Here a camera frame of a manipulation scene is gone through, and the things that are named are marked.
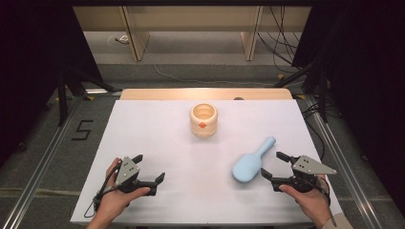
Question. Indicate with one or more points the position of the white table cover sheet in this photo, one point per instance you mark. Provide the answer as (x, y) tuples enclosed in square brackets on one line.
[(178, 152)]

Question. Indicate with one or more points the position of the light wooden desk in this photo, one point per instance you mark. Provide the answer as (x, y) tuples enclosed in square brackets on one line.
[(135, 31)]

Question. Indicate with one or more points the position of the aluminium rail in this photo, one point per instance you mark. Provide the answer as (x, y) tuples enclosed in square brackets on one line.
[(344, 165), (47, 159)]

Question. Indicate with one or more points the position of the round floor outlet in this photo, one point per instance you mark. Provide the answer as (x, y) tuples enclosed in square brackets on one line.
[(120, 38)]

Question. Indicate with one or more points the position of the black metal stand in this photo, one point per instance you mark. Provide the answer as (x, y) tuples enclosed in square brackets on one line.
[(323, 95), (62, 98)]

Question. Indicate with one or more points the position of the light blue hairbrush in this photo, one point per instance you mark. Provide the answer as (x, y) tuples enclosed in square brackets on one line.
[(248, 165)]

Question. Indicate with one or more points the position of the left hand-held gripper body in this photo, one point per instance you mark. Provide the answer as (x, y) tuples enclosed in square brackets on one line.
[(127, 171)]

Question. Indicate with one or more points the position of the person's right hand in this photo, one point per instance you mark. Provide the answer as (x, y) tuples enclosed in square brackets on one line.
[(312, 203)]

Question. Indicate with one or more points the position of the person's left hand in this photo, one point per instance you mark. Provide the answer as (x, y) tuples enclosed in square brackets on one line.
[(114, 200)]

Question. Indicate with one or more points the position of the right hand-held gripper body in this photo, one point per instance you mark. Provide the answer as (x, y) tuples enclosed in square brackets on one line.
[(307, 167)]

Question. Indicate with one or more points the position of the cream ribbed cup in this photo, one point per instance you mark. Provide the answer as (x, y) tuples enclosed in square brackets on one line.
[(196, 125)]

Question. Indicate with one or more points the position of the black curtain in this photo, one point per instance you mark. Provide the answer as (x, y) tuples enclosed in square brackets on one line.
[(31, 63), (366, 79)]

